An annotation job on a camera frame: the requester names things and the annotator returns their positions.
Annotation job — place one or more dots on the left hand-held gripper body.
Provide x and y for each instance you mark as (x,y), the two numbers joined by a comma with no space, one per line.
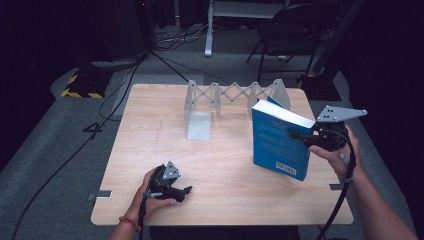
(164,182)

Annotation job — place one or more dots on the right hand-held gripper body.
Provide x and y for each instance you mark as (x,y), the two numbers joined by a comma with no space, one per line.
(330,138)

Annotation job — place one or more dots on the white desk frame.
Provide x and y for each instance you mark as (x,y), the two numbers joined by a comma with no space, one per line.
(209,33)

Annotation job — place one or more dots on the grey slanted stand pole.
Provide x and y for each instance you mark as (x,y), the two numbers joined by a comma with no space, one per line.
(333,40)

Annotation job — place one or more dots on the person's right hand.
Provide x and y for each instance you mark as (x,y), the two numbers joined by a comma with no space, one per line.
(343,163)

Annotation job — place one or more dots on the grey extendable metal book rack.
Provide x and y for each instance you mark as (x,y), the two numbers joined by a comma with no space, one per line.
(198,125)

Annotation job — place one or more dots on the person's left hand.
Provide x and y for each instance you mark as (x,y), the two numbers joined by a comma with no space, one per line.
(145,206)

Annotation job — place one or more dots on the dark equipment cabinet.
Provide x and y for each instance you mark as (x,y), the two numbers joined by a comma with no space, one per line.
(116,30)

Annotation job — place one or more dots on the black folding chair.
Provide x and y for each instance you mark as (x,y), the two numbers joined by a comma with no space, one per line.
(290,40)

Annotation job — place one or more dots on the black stand base striped tape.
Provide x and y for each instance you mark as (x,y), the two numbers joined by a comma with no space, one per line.
(86,84)

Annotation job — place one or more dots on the grey tape strip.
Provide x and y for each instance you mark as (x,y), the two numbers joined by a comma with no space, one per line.
(103,194)
(335,186)

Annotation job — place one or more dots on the blue book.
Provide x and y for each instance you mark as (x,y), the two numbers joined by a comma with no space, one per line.
(276,146)

